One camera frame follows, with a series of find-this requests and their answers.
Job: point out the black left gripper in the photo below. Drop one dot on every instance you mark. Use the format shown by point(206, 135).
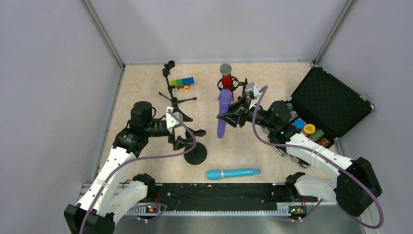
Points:
point(173, 134)

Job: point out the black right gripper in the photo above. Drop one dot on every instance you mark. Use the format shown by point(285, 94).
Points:
point(241, 111)

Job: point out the black shock-mount tripod stand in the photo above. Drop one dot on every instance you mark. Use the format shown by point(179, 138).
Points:
point(235, 84)

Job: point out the purple toy microphone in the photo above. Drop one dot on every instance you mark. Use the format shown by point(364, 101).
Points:
point(224, 99)

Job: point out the black round-base mic stand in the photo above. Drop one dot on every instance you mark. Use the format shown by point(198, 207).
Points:
point(199, 153)

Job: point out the red glitter microphone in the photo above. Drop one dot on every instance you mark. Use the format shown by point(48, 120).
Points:
point(225, 70)

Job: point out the teal toy microphone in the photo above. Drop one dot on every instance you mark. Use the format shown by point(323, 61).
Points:
point(217, 174)

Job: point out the black tripod mic stand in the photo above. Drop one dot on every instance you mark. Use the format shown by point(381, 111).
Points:
point(166, 72)

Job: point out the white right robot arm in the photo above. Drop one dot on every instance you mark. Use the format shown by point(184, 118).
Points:
point(351, 183)

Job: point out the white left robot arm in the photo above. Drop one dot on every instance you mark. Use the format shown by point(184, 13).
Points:
point(99, 210)

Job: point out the colourful toy brick block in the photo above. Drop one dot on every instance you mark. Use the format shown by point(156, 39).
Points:
point(183, 83)

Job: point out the black poker chip case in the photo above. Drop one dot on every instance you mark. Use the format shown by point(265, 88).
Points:
point(330, 105)

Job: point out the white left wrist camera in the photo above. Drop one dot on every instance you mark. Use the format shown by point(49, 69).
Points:
point(172, 116)

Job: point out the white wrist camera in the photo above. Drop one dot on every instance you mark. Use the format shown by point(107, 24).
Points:
point(172, 116)
point(253, 92)

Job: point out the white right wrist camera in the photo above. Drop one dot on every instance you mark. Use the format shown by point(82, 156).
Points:
point(253, 92)

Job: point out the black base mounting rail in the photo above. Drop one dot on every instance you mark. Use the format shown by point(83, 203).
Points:
point(226, 197)

